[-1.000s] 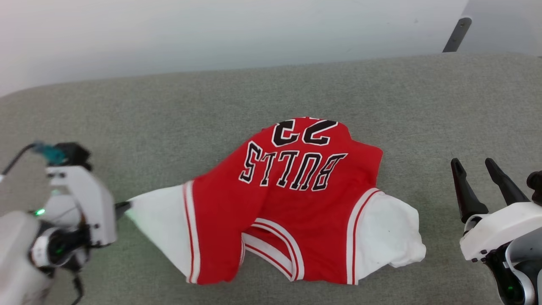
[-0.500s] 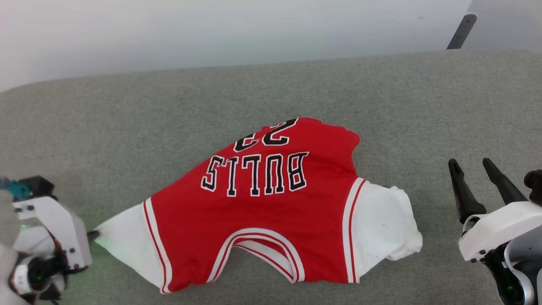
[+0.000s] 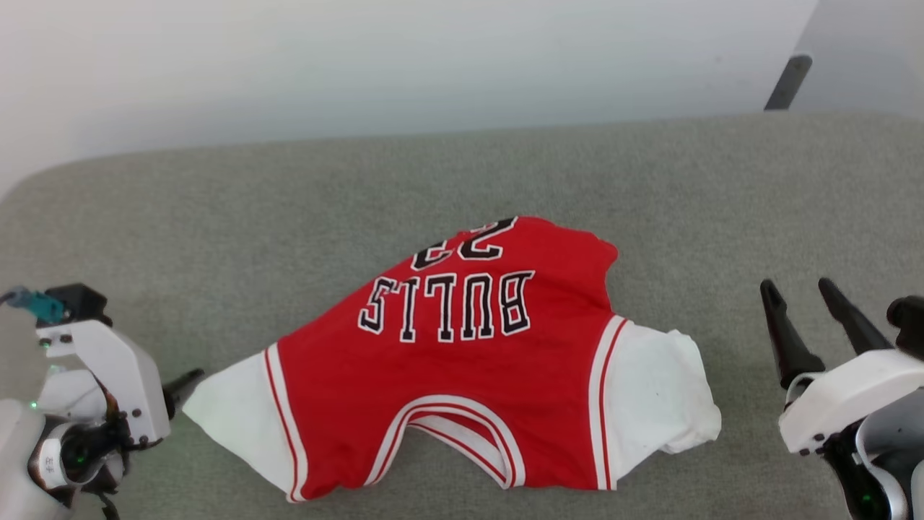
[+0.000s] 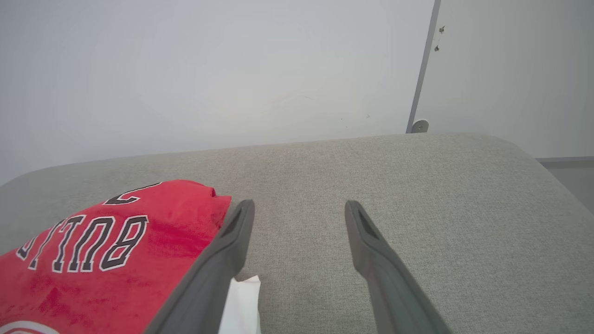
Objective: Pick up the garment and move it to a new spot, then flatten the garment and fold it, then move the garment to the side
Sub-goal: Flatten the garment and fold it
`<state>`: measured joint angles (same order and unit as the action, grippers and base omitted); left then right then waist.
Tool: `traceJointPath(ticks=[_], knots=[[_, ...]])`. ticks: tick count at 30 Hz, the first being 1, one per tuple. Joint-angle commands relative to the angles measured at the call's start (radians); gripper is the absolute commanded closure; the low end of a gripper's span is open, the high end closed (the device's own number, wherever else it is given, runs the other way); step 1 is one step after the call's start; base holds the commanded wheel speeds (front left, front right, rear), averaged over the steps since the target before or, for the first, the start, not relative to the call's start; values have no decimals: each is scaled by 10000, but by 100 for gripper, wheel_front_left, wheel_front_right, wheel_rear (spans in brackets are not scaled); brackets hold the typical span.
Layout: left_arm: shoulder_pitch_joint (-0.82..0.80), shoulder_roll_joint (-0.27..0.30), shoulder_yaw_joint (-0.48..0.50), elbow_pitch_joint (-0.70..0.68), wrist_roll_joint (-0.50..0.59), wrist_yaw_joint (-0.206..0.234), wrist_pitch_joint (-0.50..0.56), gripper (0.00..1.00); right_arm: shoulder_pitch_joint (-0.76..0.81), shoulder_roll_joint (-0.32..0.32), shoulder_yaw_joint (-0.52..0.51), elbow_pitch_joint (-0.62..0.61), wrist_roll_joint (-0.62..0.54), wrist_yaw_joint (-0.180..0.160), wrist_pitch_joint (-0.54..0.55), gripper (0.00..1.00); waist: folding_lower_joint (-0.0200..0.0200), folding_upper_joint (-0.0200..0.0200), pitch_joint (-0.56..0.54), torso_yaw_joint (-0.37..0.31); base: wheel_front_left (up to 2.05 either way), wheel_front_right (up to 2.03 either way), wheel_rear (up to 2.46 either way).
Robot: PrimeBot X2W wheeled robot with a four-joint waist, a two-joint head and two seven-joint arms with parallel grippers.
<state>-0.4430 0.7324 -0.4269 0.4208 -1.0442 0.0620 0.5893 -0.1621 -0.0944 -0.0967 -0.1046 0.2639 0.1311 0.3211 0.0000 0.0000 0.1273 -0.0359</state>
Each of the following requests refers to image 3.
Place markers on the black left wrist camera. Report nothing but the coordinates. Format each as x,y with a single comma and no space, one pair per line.
79,303

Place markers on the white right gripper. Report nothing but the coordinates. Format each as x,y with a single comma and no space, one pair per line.
844,397

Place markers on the white door panel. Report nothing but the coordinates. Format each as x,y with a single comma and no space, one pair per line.
866,58

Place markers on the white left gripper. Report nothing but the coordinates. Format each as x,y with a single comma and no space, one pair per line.
123,375

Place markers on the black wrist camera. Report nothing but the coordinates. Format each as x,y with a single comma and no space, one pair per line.
79,303
908,325

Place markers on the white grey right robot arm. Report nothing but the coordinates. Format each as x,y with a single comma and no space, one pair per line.
884,469

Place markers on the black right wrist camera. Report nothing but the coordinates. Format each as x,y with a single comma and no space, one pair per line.
908,325

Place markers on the red and white basketball jersey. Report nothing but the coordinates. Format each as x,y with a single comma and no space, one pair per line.
491,375

